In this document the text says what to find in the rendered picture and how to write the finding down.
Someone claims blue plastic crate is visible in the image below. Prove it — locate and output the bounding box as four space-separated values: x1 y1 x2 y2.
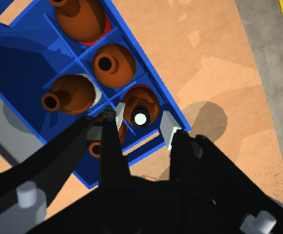
0 0 180 159

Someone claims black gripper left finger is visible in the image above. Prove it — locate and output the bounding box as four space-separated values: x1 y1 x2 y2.
0 102 144 234

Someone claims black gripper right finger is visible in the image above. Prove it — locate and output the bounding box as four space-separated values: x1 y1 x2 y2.
160 110 283 234

